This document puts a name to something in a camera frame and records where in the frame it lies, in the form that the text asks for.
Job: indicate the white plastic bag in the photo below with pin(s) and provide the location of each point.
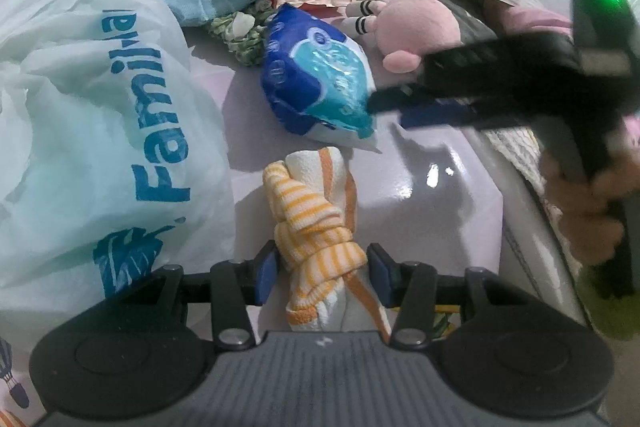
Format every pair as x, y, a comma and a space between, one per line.
100, 132

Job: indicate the person's right hand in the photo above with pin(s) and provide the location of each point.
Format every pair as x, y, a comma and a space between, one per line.
580, 217

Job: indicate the pink pillow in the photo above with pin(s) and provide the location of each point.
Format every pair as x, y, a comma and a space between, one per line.
535, 19

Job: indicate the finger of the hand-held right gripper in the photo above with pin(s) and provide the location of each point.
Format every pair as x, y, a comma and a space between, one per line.
440, 114
500, 62

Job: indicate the blue tissue pack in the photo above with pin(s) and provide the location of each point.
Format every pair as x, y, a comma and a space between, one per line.
320, 72

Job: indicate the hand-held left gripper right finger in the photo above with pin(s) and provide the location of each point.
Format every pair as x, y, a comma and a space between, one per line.
377, 272

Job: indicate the pink plush toy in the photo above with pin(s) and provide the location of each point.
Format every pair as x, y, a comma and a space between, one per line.
415, 27

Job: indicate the green floral cloth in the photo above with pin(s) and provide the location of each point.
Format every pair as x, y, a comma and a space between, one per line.
240, 32

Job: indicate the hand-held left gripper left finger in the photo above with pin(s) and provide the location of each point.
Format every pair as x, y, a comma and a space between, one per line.
265, 274

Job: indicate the orange striped cloth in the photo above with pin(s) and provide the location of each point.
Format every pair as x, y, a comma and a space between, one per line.
315, 227

